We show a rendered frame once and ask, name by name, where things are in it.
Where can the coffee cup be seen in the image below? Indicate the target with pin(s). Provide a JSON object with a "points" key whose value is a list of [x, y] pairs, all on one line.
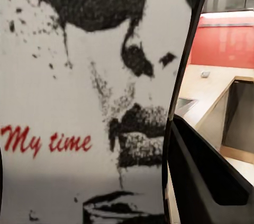
{"points": [[205, 73]]}

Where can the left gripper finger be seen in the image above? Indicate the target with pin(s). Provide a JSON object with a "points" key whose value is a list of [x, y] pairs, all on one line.
{"points": [[208, 189]]}

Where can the drop in sink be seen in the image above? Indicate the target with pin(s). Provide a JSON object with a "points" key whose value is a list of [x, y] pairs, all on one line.
{"points": [[184, 105]]}

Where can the bottle of coffee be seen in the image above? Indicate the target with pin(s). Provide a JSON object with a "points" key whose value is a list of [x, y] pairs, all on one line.
{"points": [[88, 92]]}

